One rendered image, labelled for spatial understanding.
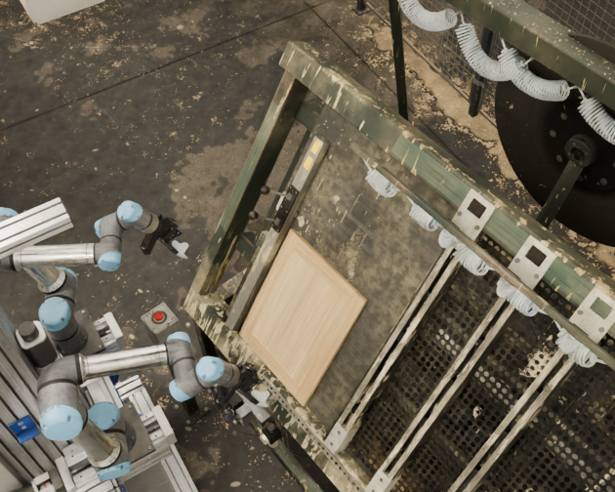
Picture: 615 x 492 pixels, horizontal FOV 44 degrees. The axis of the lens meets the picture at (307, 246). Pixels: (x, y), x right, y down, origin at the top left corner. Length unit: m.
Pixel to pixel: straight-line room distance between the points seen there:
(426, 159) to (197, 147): 2.94
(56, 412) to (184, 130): 3.28
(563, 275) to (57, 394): 1.52
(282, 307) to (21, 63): 3.68
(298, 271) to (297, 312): 0.17
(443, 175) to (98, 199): 3.05
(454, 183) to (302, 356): 1.02
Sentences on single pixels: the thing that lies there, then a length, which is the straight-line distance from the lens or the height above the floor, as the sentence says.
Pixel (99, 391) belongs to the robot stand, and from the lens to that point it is 3.23.
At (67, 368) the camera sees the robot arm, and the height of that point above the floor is 1.66.
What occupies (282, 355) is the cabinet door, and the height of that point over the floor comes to 0.97.
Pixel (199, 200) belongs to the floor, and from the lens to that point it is 4.93.
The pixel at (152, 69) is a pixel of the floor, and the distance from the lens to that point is 5.88.
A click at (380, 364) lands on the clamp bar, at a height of 1.29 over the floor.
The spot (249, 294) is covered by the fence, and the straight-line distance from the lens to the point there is 3.18.
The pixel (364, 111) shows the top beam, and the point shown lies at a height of 1.91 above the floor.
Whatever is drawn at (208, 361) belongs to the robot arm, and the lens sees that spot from 2.39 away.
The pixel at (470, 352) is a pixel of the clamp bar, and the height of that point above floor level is 1.52.
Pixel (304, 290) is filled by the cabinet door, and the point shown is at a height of 1.23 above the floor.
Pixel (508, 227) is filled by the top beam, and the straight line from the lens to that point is 2.37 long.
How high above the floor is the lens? 3.74
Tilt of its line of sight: 54 degrees down
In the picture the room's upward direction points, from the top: 3 degrees counter-clockwise
